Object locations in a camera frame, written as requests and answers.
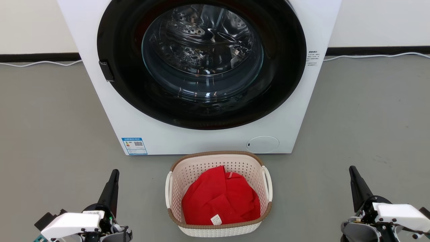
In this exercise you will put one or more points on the oval white filter cover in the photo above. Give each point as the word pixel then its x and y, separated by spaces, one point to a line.
pixel 262 144

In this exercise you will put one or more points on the beige perforated plastic laundry basket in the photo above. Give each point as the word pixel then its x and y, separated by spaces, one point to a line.
pixel 174 188

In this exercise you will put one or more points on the white front-load washing machine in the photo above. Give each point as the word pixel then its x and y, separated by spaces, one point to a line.
pixel 100 111

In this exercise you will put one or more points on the white square garment tag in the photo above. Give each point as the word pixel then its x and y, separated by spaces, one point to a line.
pixel 216 219

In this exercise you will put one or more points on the steel washer drum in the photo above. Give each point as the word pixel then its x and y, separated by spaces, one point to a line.
pixel 201 50

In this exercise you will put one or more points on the small pale neck label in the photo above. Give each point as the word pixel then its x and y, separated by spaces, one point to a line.
pixel 231 174

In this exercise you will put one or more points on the right gripper white-banded body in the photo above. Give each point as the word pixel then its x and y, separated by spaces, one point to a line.
pixel 399 215

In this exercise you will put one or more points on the round black washer door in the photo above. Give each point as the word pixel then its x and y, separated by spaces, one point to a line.
pixel 121 74

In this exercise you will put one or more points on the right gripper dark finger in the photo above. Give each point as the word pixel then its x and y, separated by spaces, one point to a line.
pixel 360 191

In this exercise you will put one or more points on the blue energy label sticker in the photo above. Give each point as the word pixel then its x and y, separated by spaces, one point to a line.
pixel 134 146

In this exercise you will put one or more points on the left gripper white-banded body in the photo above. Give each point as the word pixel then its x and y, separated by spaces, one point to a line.
pixel 70 223

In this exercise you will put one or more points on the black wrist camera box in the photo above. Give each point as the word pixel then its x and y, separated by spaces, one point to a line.
pixel 426 212
pixel 45 220

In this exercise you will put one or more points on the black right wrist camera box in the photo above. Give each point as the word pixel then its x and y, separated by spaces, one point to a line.
pixel 426 212

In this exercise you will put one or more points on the red garment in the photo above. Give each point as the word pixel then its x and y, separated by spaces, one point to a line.
pixel 215 201

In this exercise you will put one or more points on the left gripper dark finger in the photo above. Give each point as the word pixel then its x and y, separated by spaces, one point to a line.
pixel 109 195

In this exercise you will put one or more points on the small printed text sticker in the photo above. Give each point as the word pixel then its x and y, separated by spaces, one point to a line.
pixel 313 58

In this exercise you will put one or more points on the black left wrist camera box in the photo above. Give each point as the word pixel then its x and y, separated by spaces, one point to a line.
pixel 45 220

